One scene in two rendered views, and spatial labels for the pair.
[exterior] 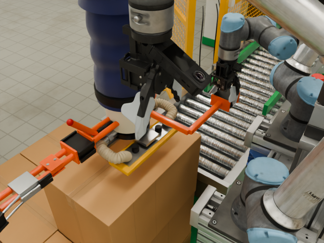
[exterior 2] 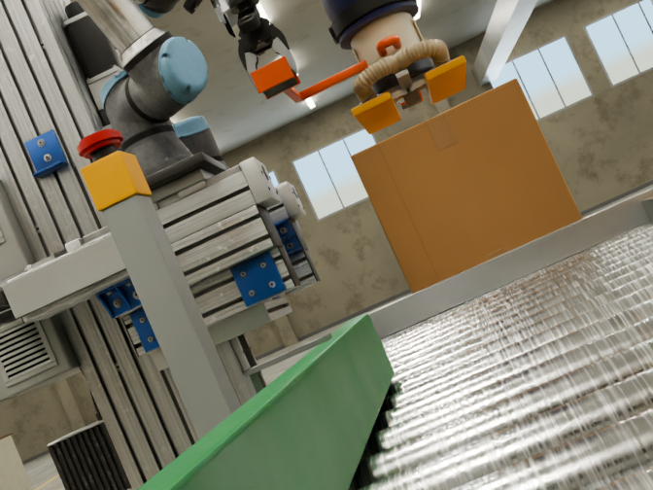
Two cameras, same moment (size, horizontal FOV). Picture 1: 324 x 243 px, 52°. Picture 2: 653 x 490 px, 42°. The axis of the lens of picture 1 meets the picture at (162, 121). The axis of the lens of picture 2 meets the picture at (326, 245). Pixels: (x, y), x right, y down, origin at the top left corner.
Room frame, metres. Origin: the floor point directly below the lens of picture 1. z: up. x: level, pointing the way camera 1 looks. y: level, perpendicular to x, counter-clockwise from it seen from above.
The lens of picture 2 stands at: (2.69, -1.21, 0.68)
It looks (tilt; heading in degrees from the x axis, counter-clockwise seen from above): 3 degrees up; 150
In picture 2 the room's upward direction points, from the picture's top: 24 degrees counter-clockwise
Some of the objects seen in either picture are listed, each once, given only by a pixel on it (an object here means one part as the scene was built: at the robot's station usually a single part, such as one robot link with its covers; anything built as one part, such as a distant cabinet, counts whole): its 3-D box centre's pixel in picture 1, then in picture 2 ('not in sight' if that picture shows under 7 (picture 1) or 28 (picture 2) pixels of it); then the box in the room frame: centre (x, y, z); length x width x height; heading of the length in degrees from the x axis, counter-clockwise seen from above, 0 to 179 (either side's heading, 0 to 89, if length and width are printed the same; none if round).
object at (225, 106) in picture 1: (224, 98); (275, 78); (1.10, -0.26, 1.17); 0.09 x 0.08 x 0.05; 52
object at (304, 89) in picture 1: (308, 97); (136, 107); (1.05, -0.57, 1.20); 0.13 x 0.12 x 0.14; 18
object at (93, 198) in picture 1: (128, 182); (467, 205); (1.01, 0.16, 0.74); 0.60 x 0.40 x 0.40; 142
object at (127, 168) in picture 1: (147, 140); (375, 109); (0.96, 0.06, 1.06); 0.34 x 0.10 x 0.05; 142
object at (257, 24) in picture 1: (259, 29); not in sight; (1.09, -0.34, 1.47); 0.11 x 0.11 x 0.08; 18
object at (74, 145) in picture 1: (78, 146); not in sight; (0.82, 0.29, 1.17); 0.10 x 0.08 x 0.06; 52
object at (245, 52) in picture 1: (249, 45); not in sight; (2.69, -0.77, 0.60); 1.60 x 0.11 x 0.09; 143
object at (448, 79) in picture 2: not in sight; (444, 76); (1.08, 0.21, 1.06); 0.34 x 0.10 x 0.05; 142
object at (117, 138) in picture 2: (317, 79); (102, 149); (1.47, -0.81, 1.02); 0.07 x 0.07 x 0.04
